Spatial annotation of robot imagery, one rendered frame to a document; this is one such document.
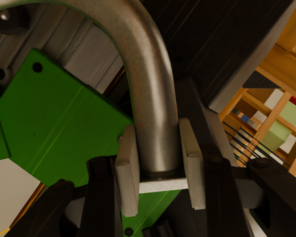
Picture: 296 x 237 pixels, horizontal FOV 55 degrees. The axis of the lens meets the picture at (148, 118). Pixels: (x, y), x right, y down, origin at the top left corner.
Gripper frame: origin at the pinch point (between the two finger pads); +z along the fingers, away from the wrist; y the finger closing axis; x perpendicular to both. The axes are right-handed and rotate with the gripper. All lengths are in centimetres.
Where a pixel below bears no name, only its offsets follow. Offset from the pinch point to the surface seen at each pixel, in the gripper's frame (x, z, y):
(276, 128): -105, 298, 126
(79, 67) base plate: 4, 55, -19
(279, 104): -82, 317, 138
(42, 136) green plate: -1.0, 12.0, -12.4
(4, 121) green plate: 1.1, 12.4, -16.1
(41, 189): -12.7, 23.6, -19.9
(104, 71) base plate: 1, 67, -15
